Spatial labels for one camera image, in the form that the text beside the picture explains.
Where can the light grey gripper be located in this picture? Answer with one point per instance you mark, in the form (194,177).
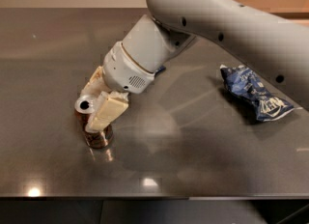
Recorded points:
(125,70)

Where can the crumpled blue chip bag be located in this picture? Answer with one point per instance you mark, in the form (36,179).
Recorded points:
(243,83)

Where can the orange soda can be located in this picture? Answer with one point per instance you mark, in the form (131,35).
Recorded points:
(83,108)

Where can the small blue snack packet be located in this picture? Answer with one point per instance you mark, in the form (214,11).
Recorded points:
(160,70)

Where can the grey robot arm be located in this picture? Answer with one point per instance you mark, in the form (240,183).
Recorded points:
(274,47)

